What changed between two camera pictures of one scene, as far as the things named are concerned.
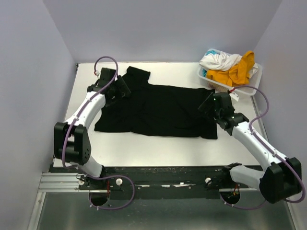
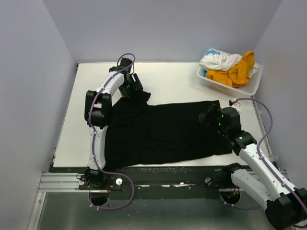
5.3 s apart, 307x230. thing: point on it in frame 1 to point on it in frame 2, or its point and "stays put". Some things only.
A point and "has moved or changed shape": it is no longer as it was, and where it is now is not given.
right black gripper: [209, 100] to [213, 110]
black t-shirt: [156, 109] has moved or changed shape
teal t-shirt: [204, 71] stays put
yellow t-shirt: [238, 74] stays put
